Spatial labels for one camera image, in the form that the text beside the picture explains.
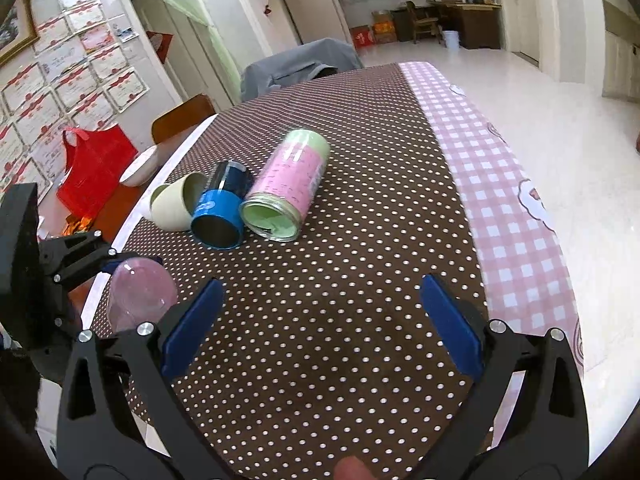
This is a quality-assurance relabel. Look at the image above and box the dark wooden chair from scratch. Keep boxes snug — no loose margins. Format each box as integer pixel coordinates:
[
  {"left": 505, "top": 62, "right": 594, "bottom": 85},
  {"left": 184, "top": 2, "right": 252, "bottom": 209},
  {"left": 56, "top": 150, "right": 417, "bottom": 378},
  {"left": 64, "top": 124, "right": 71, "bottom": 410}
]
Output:
[{"left": 405, "top": 1, "right": 442, "bottom": 45}]

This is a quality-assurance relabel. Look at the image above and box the red cardboard box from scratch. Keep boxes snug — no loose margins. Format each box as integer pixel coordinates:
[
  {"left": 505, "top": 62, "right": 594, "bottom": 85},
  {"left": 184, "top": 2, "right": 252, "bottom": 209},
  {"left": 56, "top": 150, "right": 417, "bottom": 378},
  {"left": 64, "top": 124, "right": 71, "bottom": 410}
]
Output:
[{"left": 350, "top": 26, "right": 376, "bottom": 50}]

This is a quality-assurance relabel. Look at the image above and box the brown polka dot tablecloth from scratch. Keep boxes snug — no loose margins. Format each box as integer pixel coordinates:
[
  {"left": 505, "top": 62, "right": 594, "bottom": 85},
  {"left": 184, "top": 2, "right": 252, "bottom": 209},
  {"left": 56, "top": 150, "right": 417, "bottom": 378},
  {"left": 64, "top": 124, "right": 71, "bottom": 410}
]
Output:
[{"left": 80, "top": 62, "right": 501, "bottom": 480}]

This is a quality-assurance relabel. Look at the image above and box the person's right hand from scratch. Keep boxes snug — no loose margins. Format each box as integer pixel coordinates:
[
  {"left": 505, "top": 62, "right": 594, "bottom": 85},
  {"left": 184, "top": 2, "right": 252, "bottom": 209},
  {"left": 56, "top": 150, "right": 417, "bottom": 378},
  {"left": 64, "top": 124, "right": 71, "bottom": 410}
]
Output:
[{"left": 334, "top": 456, "right": 375, "bottom": 480}]

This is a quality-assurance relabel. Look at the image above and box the cream plastic cup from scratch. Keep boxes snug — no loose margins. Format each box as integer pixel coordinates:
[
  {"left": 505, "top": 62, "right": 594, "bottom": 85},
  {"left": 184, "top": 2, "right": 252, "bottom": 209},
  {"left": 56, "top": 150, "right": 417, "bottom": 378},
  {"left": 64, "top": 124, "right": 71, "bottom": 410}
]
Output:
[{"left": 142, "top": 172, "right": 207, "bottom": 233}]

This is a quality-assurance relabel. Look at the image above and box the white bowl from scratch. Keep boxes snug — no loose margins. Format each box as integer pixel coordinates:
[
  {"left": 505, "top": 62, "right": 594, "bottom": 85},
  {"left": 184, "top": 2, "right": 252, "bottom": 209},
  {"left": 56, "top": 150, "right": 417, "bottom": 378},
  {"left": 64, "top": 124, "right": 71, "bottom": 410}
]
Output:
[{"left": 119, "top": 144, "right": 161, "bottom": 188}]

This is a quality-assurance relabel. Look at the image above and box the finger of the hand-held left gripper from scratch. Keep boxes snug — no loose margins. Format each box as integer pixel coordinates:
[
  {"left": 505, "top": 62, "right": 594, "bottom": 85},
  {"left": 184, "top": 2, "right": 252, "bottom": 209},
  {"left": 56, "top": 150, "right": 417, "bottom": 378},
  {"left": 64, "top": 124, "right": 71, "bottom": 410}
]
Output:
[{"left": 40, "top": 229, "right": 122, "bottom": 292}]

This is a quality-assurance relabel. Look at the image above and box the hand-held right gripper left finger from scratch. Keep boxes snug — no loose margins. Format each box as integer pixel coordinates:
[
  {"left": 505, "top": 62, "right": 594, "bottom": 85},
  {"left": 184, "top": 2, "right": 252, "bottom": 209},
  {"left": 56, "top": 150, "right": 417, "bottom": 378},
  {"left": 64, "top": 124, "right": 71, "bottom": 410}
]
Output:
[{"left": 56, "top": 277, "right": 241, "bottom": 480}]

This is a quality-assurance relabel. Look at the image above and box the grey cloth covered chair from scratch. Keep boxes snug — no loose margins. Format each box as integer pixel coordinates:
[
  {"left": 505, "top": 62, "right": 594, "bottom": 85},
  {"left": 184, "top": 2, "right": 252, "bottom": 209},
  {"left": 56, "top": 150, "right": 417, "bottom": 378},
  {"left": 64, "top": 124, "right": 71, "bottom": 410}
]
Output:
[{"left": 240, "top": 37, "right": 365, "bottom": 103}]

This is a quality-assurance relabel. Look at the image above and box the wall of framed certificates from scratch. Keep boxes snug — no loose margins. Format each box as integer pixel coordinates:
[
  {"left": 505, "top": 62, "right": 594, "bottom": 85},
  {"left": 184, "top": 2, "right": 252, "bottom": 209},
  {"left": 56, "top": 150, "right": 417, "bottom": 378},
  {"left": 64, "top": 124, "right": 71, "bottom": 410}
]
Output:
[{"left": 0, "top": 0, "right": 151, "bottom": 196}]

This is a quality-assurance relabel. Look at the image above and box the orange cardboard box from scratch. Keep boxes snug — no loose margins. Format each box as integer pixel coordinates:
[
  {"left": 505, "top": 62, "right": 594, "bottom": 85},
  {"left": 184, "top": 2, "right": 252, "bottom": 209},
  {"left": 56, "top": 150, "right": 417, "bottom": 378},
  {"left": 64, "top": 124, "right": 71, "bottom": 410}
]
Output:
[{"left": 371, "top": 10, "right": 398, "bottom": 45}]

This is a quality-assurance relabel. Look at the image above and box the gold framed picture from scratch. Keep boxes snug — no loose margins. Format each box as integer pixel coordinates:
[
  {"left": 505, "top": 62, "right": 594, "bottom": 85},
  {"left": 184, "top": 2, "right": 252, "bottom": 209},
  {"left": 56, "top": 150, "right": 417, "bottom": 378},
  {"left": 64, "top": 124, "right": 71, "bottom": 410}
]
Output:
[{"left": 0, "top": 0, "right": 40, "bottom": 68}]

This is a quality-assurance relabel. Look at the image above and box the pink checked tablecloth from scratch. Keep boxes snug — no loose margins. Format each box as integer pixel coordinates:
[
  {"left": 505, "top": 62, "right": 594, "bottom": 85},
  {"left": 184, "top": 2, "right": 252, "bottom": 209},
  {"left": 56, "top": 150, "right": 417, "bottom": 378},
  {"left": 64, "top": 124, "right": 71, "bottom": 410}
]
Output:
[{"left": 400, "top": 60, "right": 586, "bottom": 456}]

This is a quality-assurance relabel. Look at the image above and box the red paper door decoration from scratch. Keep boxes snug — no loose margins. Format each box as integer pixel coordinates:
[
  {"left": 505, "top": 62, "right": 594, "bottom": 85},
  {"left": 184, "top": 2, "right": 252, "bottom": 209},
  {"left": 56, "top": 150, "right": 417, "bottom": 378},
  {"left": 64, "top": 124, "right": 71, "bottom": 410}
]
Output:
[{"left": 146, "top": 30, "right": 176, "bottom": 65}]

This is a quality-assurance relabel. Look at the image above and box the green lace door curtain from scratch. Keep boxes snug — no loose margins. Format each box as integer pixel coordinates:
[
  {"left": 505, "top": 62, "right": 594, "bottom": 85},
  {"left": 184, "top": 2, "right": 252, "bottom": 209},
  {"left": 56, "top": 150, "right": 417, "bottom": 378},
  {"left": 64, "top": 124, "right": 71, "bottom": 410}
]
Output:
[{"left": 116, "top": 0, "right": 242, "bottom": 106}]

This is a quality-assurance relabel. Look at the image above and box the green and pink cup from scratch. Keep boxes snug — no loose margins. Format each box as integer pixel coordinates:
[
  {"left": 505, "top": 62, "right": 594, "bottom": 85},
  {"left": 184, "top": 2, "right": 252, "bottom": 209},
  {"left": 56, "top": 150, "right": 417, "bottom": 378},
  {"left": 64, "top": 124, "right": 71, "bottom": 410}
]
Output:
[{"left": 239, "top": 129, "right": 331, "bottom": 244}]

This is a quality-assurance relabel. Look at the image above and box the wooden desk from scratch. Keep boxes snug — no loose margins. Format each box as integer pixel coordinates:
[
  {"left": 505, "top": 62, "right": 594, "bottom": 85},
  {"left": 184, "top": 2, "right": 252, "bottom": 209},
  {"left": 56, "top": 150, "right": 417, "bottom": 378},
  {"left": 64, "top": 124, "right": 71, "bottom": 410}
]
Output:
[{"left": 431, "top": 0, "right": 502, "bottom": 51}]

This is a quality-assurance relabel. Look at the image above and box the white refrigerator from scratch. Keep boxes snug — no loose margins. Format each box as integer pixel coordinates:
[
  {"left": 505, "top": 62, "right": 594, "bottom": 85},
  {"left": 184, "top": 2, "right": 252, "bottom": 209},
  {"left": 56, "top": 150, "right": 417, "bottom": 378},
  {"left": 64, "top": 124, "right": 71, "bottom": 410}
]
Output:
[{"left": 274, "top": 0, "right": 353, "bottom": 47}]

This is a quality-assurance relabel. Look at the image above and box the clear pink plastic cup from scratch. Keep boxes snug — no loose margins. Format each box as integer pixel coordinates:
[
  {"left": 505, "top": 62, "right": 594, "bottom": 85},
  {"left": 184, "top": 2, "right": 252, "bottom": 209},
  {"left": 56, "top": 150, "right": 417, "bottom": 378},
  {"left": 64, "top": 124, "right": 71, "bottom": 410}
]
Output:
[{"left": 107, "top": 256, "right": 179, "bottom": 334}]

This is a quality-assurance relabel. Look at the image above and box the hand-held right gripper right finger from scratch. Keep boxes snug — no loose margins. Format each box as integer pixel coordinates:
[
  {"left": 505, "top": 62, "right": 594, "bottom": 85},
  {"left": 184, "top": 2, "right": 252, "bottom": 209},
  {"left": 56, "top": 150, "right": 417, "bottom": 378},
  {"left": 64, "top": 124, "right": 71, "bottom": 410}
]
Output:
[{"left": 400, "top": 273, "right": 589, "bottom": 480}]

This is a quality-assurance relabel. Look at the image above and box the blue metallic cup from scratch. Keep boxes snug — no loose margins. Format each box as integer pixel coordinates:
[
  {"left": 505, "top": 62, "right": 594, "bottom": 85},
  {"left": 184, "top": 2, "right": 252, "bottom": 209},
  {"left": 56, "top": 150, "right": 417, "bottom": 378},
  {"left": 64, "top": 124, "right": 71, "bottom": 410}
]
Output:
[{"left": 190, "top": 161, "right": 256, "bottom": 250}]

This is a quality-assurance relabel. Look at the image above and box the red plastic bag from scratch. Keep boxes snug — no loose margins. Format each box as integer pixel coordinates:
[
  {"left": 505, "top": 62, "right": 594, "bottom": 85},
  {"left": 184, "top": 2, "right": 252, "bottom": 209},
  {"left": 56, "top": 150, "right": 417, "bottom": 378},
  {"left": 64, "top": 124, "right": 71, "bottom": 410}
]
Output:
[{"left": 56, "top": 125, "right": 138, "bottom": 223}]

